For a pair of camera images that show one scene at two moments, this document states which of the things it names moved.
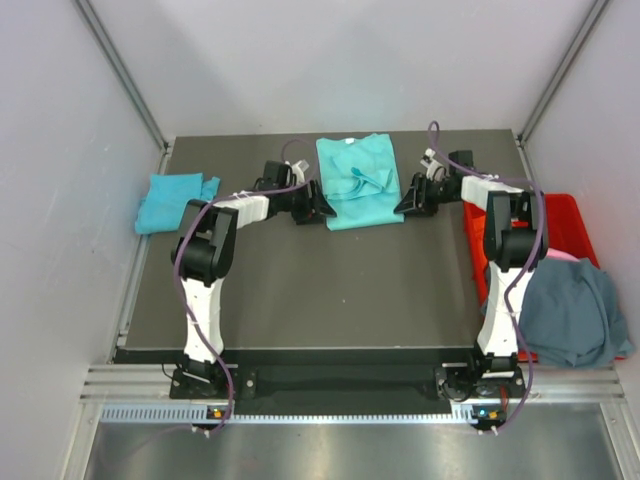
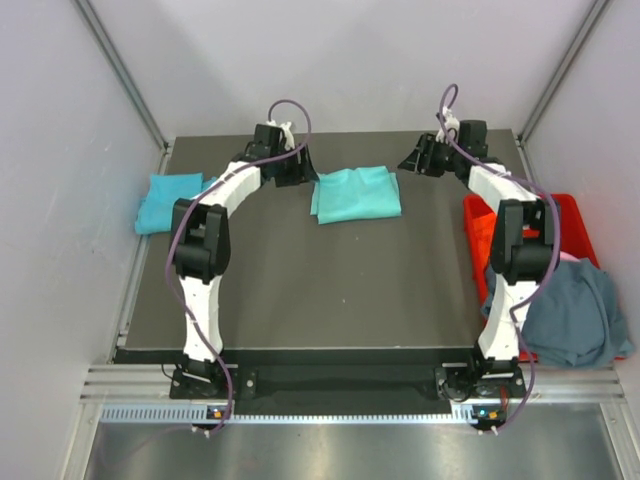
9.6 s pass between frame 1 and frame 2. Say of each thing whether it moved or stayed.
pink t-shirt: stayed
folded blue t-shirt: stayed
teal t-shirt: moved
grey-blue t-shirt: stayed
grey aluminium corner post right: stayed
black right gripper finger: moved
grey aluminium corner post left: stayed
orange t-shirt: stayed
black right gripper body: moved
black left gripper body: moved
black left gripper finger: moved
